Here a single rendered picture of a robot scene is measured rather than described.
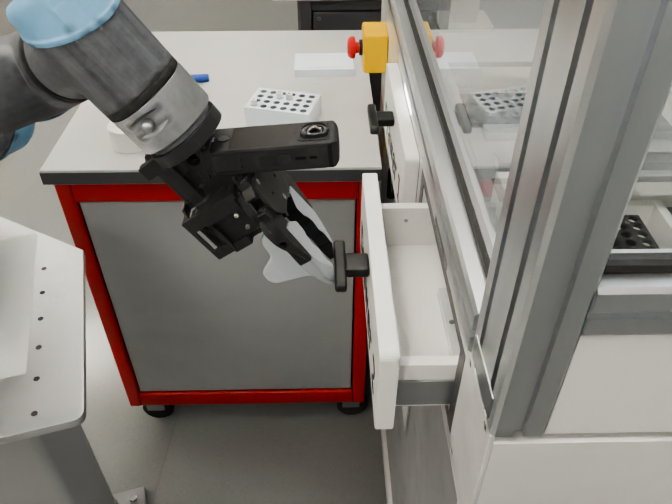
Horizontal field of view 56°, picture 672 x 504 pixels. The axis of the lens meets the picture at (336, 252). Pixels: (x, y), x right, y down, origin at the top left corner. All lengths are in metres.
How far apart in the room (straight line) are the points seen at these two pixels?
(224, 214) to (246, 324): 0.79
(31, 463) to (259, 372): 0.61
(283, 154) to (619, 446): 0.35
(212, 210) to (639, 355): 0.36
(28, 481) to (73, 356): 0.29
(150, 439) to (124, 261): 0.55
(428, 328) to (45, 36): 0.45
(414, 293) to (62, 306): 0.45
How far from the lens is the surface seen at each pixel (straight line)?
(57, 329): 0.87
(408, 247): 0.79
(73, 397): 0.78
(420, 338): 0.69
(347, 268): 0.65
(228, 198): 0.57
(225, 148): 0.56
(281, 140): 0.56
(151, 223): 1.21
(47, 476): 1.06
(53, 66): 0.55
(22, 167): 2.78
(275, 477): 1.56
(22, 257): 1.00
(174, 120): 0.54
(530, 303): 0.39
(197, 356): 1.45
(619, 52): 0.31
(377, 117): 0.91
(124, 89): 0.53
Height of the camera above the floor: 1.34
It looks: 40 degrees down
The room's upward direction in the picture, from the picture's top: straight up
